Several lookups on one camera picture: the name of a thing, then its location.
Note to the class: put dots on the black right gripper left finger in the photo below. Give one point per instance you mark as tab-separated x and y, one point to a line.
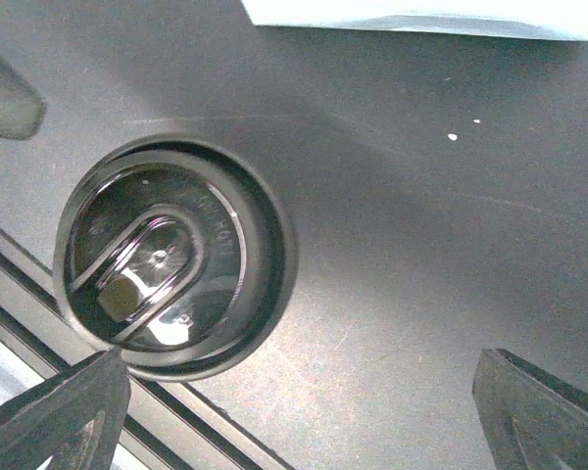
70	421

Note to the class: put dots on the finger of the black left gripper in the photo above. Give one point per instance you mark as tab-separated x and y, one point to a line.
22	108

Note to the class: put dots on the light blue paper bag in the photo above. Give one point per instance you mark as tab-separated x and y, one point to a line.
526	19

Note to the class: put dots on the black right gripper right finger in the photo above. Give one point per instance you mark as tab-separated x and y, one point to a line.
531	419

